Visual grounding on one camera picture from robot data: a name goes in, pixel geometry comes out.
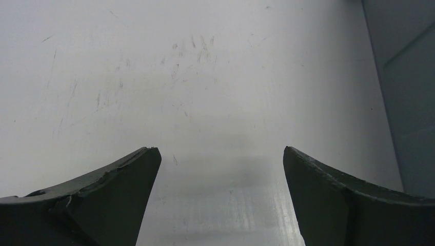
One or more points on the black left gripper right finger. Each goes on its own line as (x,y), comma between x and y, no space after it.
(335,208)

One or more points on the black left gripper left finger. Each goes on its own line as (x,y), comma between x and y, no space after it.
(103,207)

